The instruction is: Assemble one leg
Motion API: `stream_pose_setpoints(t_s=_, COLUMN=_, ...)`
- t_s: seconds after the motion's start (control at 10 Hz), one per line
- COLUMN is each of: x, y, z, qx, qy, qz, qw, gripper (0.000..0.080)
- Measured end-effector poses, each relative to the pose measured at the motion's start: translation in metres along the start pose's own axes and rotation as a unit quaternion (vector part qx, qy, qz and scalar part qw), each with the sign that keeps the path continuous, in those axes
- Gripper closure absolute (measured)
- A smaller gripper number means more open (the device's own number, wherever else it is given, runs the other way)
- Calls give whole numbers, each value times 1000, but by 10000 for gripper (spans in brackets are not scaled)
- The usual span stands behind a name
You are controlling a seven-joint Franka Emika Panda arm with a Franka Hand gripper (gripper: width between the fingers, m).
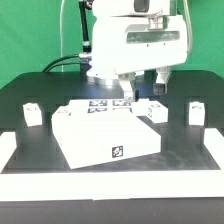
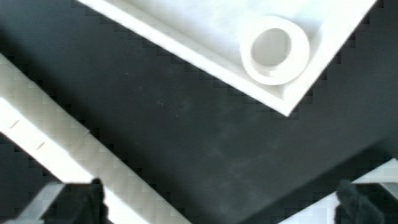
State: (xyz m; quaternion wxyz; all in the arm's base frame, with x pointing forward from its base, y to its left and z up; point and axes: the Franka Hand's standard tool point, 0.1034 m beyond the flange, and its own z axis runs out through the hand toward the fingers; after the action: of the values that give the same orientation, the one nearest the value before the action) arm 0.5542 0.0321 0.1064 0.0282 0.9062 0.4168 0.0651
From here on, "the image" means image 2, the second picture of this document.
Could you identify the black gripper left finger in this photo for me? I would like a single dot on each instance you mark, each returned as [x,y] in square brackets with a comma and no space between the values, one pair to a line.
[66,204]

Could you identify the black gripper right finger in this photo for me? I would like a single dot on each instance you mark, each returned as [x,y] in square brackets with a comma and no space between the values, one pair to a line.
[368,203]

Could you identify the white square tabletop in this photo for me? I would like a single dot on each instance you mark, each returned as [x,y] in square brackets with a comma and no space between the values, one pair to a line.
[259,42]

